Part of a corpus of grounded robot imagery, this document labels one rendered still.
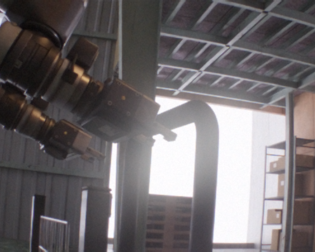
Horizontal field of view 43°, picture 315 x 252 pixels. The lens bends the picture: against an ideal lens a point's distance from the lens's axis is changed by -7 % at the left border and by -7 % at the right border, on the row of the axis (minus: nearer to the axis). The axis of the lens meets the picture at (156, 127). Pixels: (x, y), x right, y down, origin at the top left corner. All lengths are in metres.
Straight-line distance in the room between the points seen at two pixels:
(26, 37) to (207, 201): 0.38
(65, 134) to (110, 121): 0.29
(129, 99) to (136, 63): 3.57
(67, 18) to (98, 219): 0.31
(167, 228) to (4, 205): 2.67
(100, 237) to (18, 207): 6.43
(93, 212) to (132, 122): 0.15
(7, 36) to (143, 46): 3.67
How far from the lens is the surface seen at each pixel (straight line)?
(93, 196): 0.52
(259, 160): 9.38
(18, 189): 6.95
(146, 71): 4.16
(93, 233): 0.52
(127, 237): 0.98
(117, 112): 0.59
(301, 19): 4.77
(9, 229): 6.99
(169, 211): 5.98
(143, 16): 4.38
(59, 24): 0.64
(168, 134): 0.64
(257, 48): 5.57
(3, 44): 0.61
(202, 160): 0.71
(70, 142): 0.89
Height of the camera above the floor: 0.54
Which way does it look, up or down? 12 degrees up
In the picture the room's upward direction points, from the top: 4 degrees clockwise
